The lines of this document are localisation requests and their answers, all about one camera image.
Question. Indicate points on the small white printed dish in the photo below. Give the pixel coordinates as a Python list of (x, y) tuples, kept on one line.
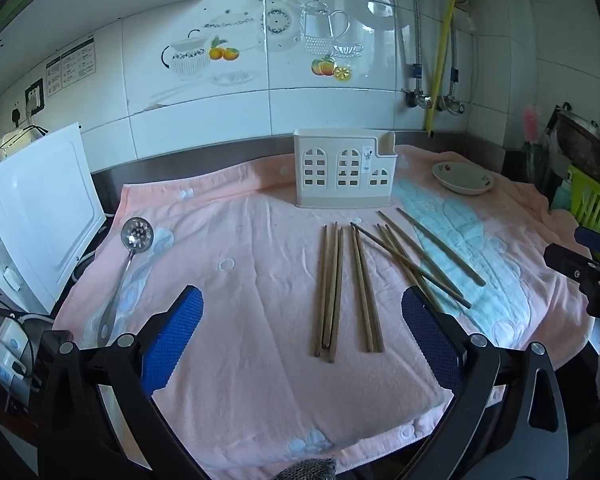
[(462, 177)]

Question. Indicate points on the dark tool holder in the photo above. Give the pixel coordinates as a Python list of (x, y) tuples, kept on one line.
[(535, 165)]

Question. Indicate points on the bunch of wooden chopsticks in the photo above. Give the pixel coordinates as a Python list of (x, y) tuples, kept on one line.
[(367, 300)]

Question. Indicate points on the grey knit cloth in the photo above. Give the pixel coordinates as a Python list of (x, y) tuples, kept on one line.
[(307, 470)]

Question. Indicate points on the large instruction sticker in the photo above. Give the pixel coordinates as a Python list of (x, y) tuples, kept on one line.
[(78, 57)]

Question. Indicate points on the metal slotted spoon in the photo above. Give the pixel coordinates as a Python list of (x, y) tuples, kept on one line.
[(137, 232)]

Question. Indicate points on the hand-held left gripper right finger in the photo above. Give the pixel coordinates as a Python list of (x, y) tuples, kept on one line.
[(427, 335)]

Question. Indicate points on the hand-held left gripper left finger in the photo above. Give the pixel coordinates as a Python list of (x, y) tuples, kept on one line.
[(177, 340)]

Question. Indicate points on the black wall socket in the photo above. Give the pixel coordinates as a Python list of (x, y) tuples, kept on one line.
[(35, 96)]

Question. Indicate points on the pink towel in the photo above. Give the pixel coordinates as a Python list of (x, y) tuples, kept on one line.
[(255, 285)]

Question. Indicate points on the pink brush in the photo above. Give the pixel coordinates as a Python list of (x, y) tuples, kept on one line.
[(531, 125)]

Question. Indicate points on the metal wok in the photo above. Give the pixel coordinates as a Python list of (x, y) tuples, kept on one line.
[(587, 142)]

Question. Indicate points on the cream utensil holder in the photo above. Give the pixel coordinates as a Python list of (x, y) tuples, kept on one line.
[(330, 170)]

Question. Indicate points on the tableware and fruit wall decal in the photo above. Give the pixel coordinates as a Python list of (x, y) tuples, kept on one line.
[(310, 25)]

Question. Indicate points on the white power strip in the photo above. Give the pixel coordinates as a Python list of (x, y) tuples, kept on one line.
[(5, 360)]

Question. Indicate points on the metal pipe valves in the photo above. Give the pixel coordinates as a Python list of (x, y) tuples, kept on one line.
[(432, 101)]

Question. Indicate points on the white countertop appliance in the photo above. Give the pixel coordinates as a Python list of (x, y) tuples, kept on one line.
[(40, 200)]

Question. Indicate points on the small instruction sticker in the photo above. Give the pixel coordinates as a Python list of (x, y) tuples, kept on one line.
[(54, 77)]

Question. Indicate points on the green dish rack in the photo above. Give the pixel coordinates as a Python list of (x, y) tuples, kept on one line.
[(595, 202)]

